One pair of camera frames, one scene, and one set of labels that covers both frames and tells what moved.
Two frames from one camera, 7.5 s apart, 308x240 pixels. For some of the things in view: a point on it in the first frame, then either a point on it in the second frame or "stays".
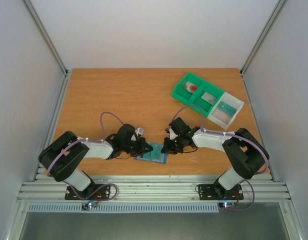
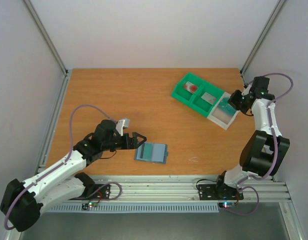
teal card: x=227 y=108 stays
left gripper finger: x=145 y=146 -> x=136 y=134
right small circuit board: x=226 y=205 stays
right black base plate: x=213 y=192 stays
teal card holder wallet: x=155 y=156 stays
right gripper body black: x=172 y=145 -> x=235 y=100
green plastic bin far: x=187 y=88 stays
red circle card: x=190 y=87 stays
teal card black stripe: x=156 y=153 -> x=224 y=106
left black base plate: x=93 y=192 stays
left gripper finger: x=139 y=155 -> x=140 y=143
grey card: x=209 y=98 stays
